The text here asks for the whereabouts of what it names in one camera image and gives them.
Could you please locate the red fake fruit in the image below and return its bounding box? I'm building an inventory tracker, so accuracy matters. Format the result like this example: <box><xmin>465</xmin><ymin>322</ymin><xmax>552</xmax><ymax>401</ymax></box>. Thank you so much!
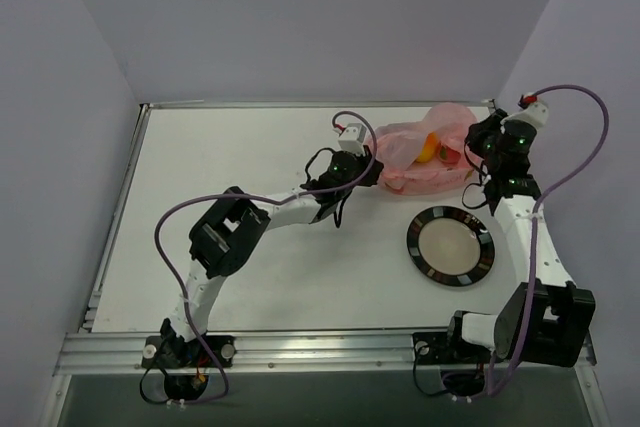
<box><xmin>438</xmin><ymin>144</ymin><xmax>461</xmax><ymax>165</ymax></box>

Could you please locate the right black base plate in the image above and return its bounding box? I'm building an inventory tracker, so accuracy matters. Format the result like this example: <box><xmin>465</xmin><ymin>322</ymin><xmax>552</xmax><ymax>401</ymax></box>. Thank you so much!
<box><xmin>412</xmin><ymin>330</ymin><xmax>491</xmax><ymax>365</ymax></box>

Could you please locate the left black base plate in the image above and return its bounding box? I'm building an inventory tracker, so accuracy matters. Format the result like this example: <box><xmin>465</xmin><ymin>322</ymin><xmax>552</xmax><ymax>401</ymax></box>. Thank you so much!
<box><xmin>141</xmin><ymin>334</ymin><xmax>236</xmax><ymax>369</ymax></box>

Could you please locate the black rimmed ceramic plate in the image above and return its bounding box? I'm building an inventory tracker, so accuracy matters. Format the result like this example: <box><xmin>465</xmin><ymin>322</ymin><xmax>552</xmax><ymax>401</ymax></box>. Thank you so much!
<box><xmin>406</xmin><ymin>206</ymin><xmax>495</xmax><ymax>288</ymax></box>

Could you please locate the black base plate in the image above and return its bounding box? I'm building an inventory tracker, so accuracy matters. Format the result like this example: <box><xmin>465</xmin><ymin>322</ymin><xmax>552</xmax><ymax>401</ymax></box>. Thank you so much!
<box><xmin>412</xmin><ymin>330</ymin><xmax>491</xmax><ymax>365</ymax></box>
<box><xmin>141</xmin><ymin>334</ymin><xmax>236</xmax><ymax>369</ymax></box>

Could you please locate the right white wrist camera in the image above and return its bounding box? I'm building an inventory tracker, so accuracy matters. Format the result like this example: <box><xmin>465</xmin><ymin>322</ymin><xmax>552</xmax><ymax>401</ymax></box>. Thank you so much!
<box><xmin>518</xmin><ymin>93</ymin><xmax>549</xmax><ymax>129</ymax></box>

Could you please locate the orange fake fruit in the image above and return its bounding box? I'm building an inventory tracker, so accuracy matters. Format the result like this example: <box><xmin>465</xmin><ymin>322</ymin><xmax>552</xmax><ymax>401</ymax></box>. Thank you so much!
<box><xmin>415</xmin><ymin>132</ymin><xmax>440</xmax><ymax>164</ymax></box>

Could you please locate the aluminium front rail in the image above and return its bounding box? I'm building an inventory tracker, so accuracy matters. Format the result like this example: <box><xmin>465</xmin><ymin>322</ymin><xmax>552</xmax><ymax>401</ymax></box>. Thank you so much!
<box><xmin>53</xmin><ymin>324</ymin><xmax>597</xmax><ymax>376</ymax></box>

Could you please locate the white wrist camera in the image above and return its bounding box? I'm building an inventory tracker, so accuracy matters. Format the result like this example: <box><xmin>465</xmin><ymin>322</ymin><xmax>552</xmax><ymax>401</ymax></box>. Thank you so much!
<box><xmin>518</xmin><ymin>93</ymin><xmax>549</xmax><ymax>129</ymax></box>
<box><xmin>338</xmin><ymin>123</ymin><xmax>366</xmax><ymax>156</ymax></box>

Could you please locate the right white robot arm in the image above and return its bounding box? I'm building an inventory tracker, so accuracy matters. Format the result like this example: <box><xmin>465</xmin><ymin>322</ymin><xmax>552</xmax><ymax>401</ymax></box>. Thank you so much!
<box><xmin>443</xmin><ymin>110</ymin><xmax>595</xmax><ymax>367</ymax></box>

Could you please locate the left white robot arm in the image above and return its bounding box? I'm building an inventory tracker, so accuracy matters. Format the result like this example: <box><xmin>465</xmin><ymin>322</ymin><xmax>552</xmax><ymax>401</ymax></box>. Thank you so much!
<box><xmin>160</xmin><ymin>146</ymin><xmax>383</xmax><ymax>366</ymax></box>

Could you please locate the pink plastic bag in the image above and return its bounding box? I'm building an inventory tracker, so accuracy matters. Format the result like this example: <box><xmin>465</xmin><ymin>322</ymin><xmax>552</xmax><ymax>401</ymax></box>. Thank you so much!
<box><xmin>375</xmin><ymin>102</ymin><xmax>481</xmax><ymax>196</ymax></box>

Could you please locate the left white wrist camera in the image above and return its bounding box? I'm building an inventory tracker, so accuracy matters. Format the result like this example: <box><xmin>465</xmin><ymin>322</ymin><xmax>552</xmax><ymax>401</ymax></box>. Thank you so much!
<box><xmin>338</xmin><ymin>123</ymin><xmax>366</xmax><ymax>156</ymax></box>

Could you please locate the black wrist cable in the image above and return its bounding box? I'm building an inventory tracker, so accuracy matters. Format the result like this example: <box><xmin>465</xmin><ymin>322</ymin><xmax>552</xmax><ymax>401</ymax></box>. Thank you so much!
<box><xmin>462</xmin><ymin>166</ymin><xmax>494</xmax><ymax>211</ymax></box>

